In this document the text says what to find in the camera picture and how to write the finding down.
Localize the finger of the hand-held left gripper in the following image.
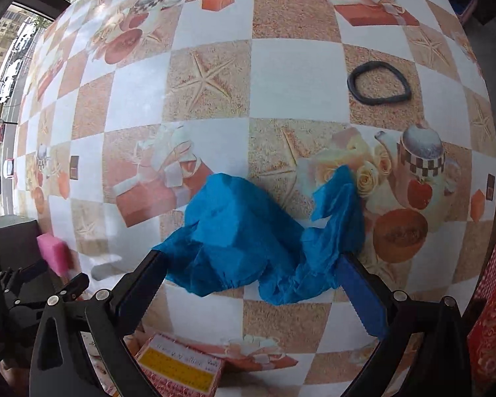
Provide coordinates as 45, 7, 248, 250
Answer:
0, 260, 54, 296
56, 272, 91, 302

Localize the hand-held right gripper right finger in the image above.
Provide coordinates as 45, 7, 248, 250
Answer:
339, 252, 474, 397

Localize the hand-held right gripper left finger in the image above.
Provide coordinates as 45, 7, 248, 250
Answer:
29, 249, 168, 397

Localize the pink sponge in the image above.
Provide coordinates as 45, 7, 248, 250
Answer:
37, 234, 75, 278

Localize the dark grey cardboard box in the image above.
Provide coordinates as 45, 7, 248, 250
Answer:
0, 215, 40, 365

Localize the blue cloth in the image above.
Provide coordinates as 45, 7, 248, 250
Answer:
151, 164, 366, 306

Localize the red box with white label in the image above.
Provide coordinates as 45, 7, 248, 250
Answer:
134, 333, 226, 397

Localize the red patterned gift box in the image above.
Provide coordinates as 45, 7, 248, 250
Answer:
467, 211, 496, 397

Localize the checkered printed tablecloth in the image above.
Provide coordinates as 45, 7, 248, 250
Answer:
14, 0, 496, 397

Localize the row of parked cars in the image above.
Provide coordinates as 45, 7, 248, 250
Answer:
0, 19, 38, 203

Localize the black hair tie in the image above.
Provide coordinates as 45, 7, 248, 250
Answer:
347, 61, 412, 106

